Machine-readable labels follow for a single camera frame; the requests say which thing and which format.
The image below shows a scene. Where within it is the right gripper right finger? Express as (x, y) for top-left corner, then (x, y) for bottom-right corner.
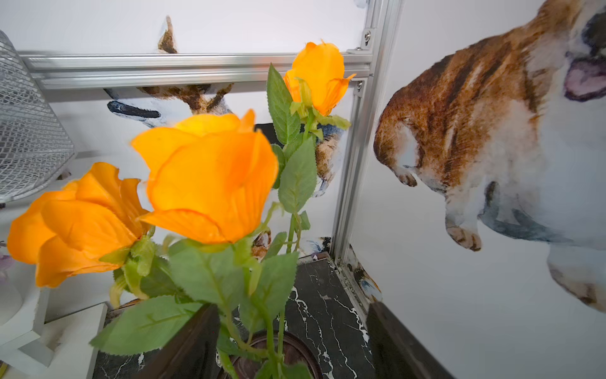
(366, 302), (454, 379)

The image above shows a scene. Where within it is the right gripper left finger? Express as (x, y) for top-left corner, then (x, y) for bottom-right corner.
(136, 304), (220, 379)

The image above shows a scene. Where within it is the orange rose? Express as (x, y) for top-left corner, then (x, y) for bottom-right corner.
(7, 162), (185, 307)
(264, 39), (357, 361)
(92, 115), (291, 362)

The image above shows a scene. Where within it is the purple glass vase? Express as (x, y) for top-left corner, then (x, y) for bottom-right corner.
(216, 332), (323, 378)

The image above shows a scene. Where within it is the white wooden shelf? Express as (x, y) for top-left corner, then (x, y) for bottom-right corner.
(1, 262), (107, 378)

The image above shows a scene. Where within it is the white wire basket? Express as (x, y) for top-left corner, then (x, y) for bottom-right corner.
(1, 33), (76, 204)

